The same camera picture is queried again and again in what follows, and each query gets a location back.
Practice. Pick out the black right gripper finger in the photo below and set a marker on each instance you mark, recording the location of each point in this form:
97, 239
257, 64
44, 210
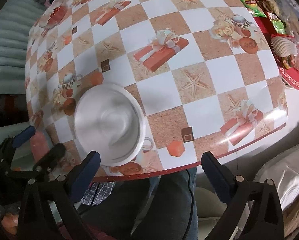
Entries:
69, 189
265, 220

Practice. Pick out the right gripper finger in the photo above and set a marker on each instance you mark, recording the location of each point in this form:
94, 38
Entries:
36, 220
9, 146

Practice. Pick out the pink plate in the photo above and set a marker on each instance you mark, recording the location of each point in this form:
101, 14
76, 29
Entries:
40, 144

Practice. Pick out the white cushioned seat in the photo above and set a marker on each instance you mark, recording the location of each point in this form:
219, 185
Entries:
284, 171

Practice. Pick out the red snack tray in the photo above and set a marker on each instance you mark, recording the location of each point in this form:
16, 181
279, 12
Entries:
279, 22

